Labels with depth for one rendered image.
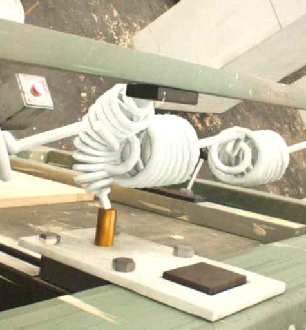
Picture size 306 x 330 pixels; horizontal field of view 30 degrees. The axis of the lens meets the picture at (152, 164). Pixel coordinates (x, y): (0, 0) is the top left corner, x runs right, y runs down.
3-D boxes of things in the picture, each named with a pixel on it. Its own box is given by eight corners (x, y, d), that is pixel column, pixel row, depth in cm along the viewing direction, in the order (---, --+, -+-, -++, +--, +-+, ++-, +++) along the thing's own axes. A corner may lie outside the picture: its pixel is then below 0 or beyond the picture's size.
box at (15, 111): (14, 100, 198) (45, 76, 188) (23, 131, 195) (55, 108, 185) (-16, 98, 189) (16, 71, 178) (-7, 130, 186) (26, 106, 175)
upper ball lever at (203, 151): (180, 200, 121) (204, 147, 125) (195, 204, 119) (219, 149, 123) (172, 193, 118) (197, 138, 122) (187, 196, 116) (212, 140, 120)
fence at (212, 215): (-5, 165, 164) (-3, 152, 163) (303, 246, 105) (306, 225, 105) (-20, 165, 160) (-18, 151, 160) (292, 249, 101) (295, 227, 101)
